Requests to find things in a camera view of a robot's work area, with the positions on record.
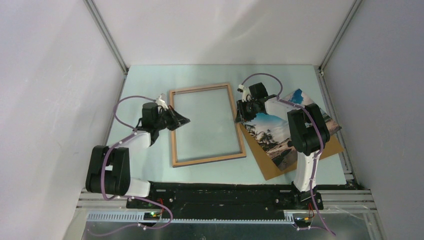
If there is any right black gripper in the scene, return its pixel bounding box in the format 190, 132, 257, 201
234, 98, 257, 124

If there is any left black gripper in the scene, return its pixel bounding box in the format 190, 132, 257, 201
154, 105, 190, 132

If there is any beach photo print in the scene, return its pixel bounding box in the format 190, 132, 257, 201
243, 109, 344, 173

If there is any wooden picture frame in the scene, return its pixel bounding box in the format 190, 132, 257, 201
168, 82, 248, 169

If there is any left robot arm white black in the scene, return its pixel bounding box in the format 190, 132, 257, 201
85, 102, 190, 208

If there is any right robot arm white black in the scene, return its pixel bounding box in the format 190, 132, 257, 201
235, 83, 331, 209

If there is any brown cardboard backing board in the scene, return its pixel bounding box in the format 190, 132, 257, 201
239, 124, 345, 181

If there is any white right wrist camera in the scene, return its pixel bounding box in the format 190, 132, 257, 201
237, 84, 251, 102

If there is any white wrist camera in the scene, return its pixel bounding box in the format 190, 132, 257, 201
237, 84, 251, 102
155, 93, 168, 111

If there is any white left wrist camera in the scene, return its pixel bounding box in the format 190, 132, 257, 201
155, 93, 168, 111

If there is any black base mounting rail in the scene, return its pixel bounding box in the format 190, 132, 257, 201
146, 188, 323, 212

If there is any grey slotted cable duct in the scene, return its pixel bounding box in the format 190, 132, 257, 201
86, 211, 295, 225

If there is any left aluminium corner post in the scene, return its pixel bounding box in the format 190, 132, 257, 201
83, 0, 129, 75

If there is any aluminium corner post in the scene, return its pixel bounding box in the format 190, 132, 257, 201
318, 0, 363, 76
83, 0, 129, 75

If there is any right aluminium corner post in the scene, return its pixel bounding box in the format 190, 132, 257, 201
318, 0, 363, 76

